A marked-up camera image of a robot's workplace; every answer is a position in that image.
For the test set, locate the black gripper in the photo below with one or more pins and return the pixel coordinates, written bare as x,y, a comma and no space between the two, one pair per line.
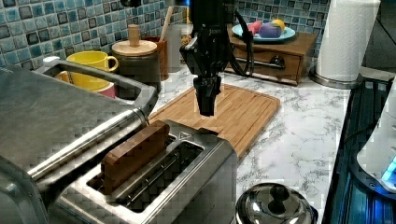
206,55

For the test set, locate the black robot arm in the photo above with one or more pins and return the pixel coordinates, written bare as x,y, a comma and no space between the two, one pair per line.
211,13

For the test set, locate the stainless steel toaster oven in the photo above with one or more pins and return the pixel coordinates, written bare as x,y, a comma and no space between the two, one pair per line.
53,132

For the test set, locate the bamboo cutting board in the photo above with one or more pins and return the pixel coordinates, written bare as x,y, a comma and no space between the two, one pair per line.
240,114

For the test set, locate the brown wooden utensil cup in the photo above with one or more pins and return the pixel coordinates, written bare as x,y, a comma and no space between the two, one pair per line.
162,51

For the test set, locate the frosted plastic cup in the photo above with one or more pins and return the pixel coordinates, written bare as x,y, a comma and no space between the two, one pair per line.
173,45

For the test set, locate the light blue plate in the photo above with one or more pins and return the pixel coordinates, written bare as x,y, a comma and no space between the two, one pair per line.
239,31

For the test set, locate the brown toast slice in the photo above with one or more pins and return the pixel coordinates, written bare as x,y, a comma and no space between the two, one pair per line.
130,156

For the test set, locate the small plush strawberry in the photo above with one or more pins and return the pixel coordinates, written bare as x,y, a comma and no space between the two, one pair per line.
251,29

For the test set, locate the dark canister with wooden lid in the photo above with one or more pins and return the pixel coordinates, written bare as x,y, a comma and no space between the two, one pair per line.
138,59

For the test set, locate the large plush strawberry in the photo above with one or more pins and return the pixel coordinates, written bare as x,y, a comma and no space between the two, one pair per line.
257,26

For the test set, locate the purple plush eggplant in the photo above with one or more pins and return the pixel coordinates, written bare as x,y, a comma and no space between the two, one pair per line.
269,31

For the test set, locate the wooden drawer box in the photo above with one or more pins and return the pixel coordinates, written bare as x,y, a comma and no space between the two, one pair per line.
284,59

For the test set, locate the wooden pestle stick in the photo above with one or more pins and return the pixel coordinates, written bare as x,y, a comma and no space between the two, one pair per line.
166,22

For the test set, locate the pink mug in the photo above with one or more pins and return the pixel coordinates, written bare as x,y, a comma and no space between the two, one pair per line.
108,91

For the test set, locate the yellow ceramic mug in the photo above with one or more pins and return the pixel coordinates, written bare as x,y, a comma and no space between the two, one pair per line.
93,59

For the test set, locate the steel pot lid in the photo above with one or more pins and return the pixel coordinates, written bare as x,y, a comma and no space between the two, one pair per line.
272,203

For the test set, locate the paper towel roll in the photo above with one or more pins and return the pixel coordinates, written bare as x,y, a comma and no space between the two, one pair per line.
346,35

